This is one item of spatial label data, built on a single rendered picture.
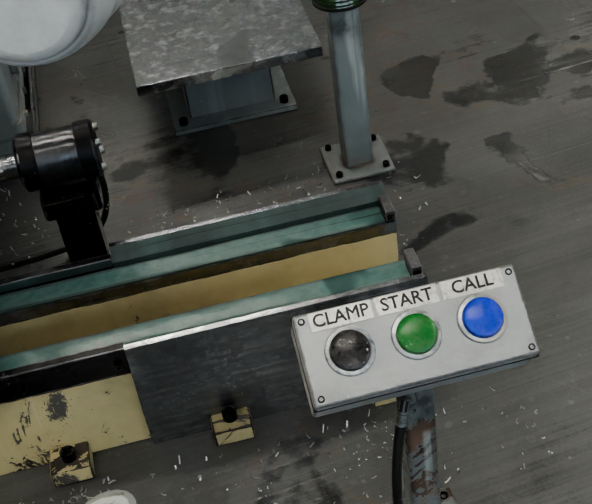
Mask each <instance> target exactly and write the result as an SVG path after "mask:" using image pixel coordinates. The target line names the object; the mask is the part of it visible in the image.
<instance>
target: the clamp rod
mask: <svg viewBox="0 0 592 504"><path fill-rule="evenodd" d="M0 161H1V163H0V164H1V166H0V168H2V171H3V172H4V173H3V175H1V176H0V177H11V176H15V175H19V174H18V170H17V166H16V162H15V158H14V155H13V156H8V157H4V158H0Z"/></svg>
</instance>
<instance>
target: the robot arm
mask: <svg viewBox="0 0 592 504"><path fill-rule="evenodd" d="M125 1H127V0H0V63H3V64H7V65H12V66H21V67H31V66H40V65H45V64H50V63H53V62H56V61H59V60H61V59H63V58H66V57H68V56H70V55H71V54H73V53H75V52H77V51H78V50H79V49H81V48H82V47H83V46H85V45H86V44H87V43H89V42H90V41H91V40H92V39H93V38H94V37H95V36H96V35H97V34H98V33H99V31H100V30H101V29H102V28H103V27H104V25H105V24H106V23H107V21H108V19H109V18H110V17H111V16H112V15H113V14H114V12H115V11H116V10H117V9H118V8H119V7H120V6H121V5H122V4H123V3H124V2H125Z"/></svg>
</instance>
